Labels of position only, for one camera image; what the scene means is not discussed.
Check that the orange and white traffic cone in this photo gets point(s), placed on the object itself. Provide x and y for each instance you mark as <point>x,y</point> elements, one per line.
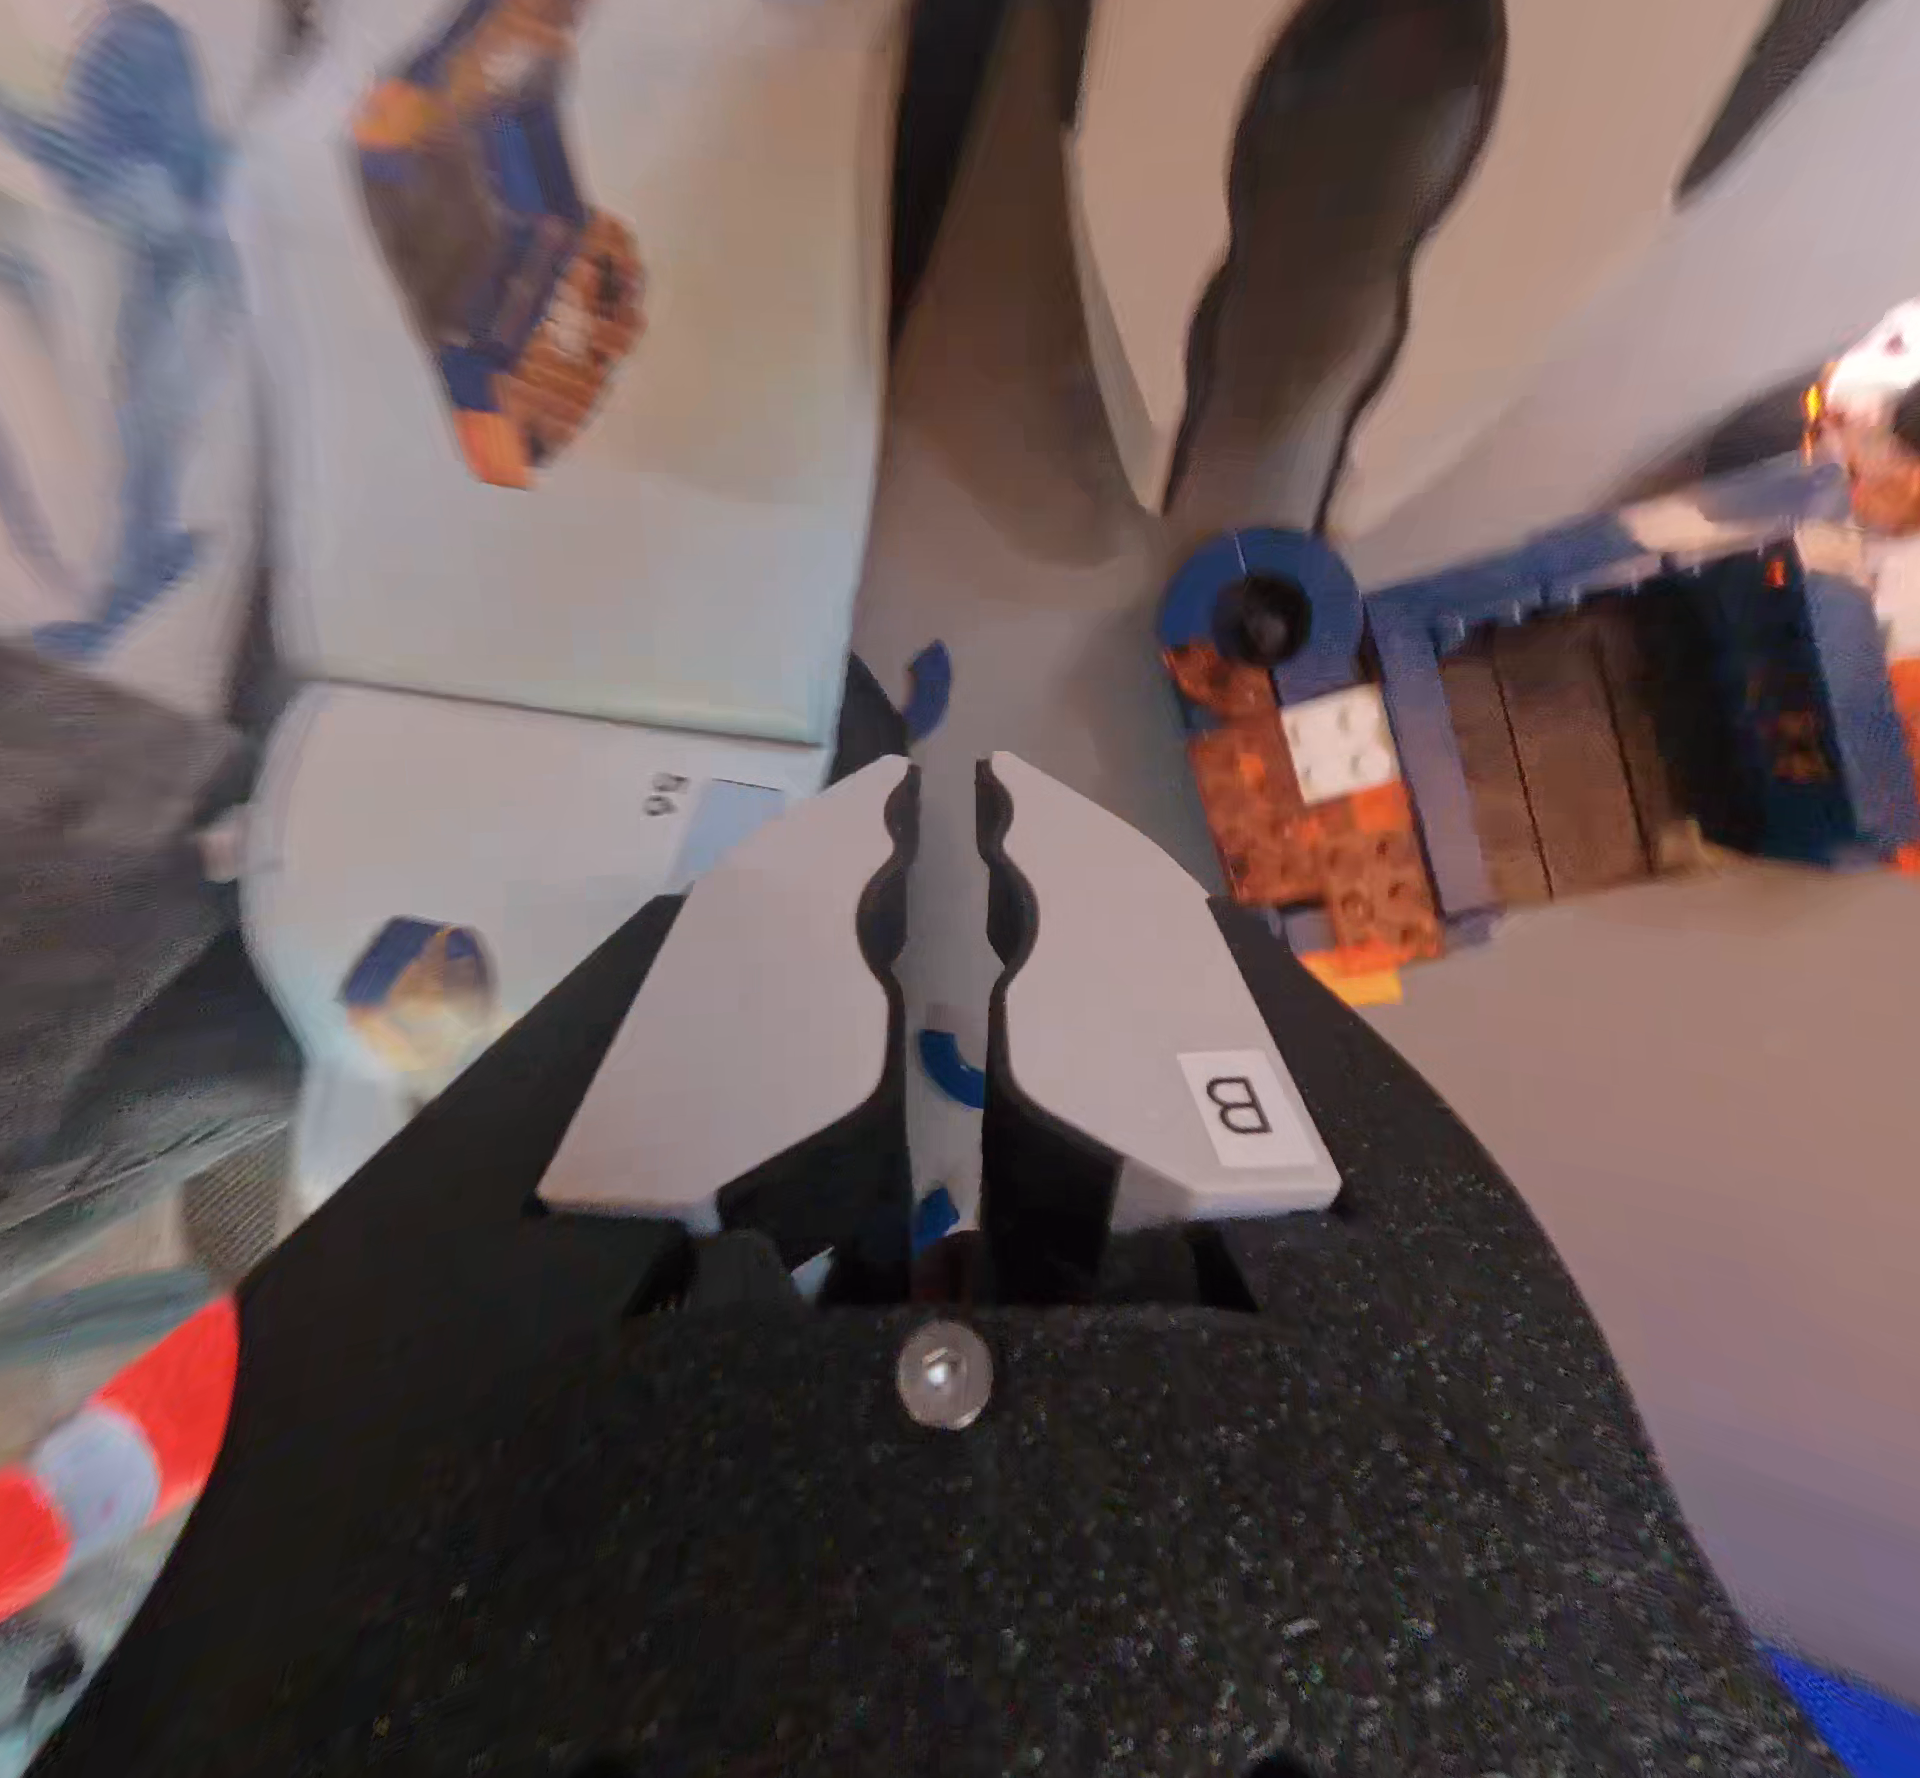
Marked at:
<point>165,1372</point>

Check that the blue plastic bin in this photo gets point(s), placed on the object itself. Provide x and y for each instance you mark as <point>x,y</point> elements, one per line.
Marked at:
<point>1861,1733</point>

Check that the open instruction booklet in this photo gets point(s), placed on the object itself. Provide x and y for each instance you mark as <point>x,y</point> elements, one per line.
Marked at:
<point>674,383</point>

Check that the blue and orange brick model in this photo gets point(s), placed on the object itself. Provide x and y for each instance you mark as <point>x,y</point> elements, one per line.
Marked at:
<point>1290,818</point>

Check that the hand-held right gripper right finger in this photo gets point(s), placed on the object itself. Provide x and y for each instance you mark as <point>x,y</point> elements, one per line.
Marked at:
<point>1110,997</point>

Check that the person's clothed body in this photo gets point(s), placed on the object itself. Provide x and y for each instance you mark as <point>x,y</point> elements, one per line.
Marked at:
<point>104,908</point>

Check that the black round disc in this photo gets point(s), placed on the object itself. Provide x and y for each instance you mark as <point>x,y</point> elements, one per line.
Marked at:
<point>866,735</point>

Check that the small dark blue curved brick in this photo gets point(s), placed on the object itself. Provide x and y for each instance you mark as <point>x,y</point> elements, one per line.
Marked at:
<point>933,691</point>
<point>930,1214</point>
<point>945,1065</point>

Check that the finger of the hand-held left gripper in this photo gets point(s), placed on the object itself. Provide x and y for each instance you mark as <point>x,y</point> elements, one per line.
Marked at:
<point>1171,82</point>
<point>1545,82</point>

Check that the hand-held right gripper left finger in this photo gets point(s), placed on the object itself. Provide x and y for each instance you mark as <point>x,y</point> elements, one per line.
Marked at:
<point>719,1012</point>

